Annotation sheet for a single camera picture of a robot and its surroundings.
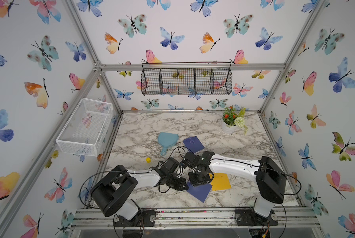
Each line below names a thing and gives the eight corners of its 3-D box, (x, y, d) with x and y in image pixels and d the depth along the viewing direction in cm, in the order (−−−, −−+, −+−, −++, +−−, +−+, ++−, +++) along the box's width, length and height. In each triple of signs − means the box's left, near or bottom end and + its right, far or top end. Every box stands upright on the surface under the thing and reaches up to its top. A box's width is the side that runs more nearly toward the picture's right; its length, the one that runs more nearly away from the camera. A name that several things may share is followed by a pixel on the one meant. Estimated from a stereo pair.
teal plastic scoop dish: (156, 155, 99) (155, 153, 97) (158, 133, 110) (158, 132, 109) (177, 155, 99) (177, 153, 97) (178, 133, 110) (178, 132, 109)
